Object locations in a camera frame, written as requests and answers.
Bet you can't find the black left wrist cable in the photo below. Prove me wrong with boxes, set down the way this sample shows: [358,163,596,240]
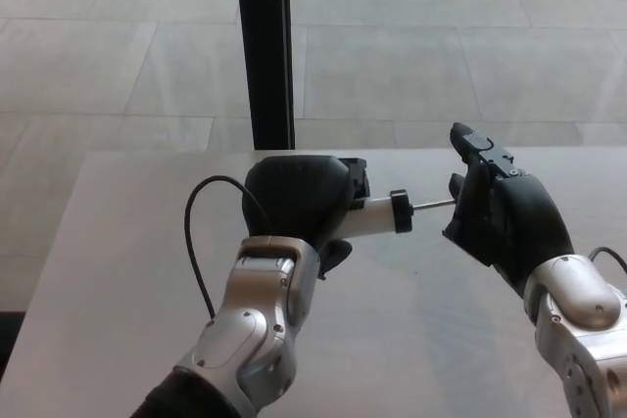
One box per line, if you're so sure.
[184,174,270,324]

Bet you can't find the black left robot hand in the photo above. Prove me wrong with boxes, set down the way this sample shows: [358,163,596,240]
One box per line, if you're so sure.
[241,154,372,281]

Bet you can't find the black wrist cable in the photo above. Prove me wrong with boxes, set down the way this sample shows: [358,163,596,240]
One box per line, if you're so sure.
[587,247,627,276]
[184,174,270,324]

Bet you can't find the black vertical metal post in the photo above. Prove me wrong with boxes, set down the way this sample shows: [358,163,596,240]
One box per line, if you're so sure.
[232,0,297,151]

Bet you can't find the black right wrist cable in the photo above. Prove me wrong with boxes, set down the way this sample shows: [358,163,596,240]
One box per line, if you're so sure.
[587,247,627,276]

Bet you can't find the white air pump black handle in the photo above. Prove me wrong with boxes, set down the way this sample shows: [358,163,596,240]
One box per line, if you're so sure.
[337,186,459,239]

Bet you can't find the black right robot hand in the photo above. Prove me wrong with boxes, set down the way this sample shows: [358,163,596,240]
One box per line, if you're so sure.
[441,121,575,300]

